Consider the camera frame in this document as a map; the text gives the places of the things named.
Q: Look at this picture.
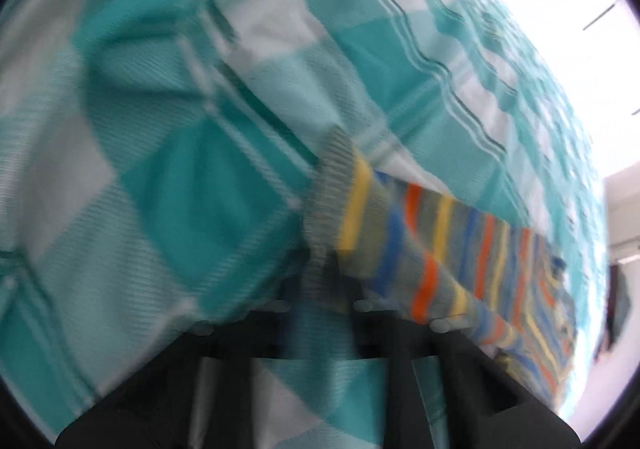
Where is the teal checked blanket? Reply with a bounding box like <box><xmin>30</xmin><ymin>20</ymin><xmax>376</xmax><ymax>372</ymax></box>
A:
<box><xmin>0</xmin><ymin>0</ymin><xmax>608</xmax><ymax>449</ymax></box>

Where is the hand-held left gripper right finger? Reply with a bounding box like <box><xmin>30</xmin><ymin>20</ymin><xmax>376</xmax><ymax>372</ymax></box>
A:
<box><xmin>345</xmin><ymin>269</ymin><xmax>583</xmax><ymax>449</ymax></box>

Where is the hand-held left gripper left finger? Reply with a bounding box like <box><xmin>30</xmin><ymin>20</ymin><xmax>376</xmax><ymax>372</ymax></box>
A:
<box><xmin>54</xmin><ymin>249</ymin><xmax>326</xmax><ymax>449</ymax></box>

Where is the striped knitted small garment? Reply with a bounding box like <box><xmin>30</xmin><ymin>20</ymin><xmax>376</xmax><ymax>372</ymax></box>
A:
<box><xmin>300</xmin><ymin>126</ymin><xmax>581</xmax><ymax>405</ymax></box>

